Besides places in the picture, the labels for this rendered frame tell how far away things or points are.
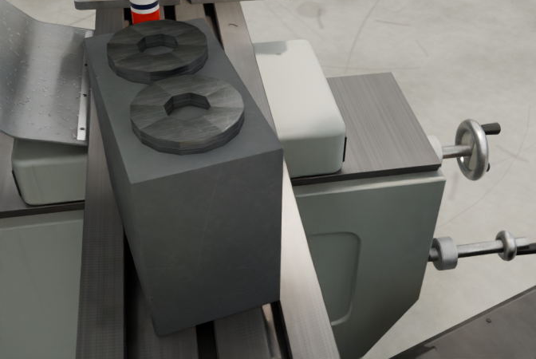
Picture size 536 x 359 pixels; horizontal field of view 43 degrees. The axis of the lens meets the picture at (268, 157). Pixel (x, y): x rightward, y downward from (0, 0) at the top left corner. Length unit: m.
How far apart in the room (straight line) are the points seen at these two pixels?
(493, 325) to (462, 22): 2.17
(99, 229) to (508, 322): 0.69
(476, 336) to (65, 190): 0.66
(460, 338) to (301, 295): 0.51
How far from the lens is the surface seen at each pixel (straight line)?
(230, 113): 0.53
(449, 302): 1.94
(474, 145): 1.32
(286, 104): 1.07
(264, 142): 0.52
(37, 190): 1.05
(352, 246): 1.20
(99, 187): 0.78
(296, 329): 0.63
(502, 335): 1.15
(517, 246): 1.34
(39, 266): 1.15
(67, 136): 0.97
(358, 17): 3.12
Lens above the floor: 1.48
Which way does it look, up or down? 40 degrees down
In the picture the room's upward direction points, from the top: straight up
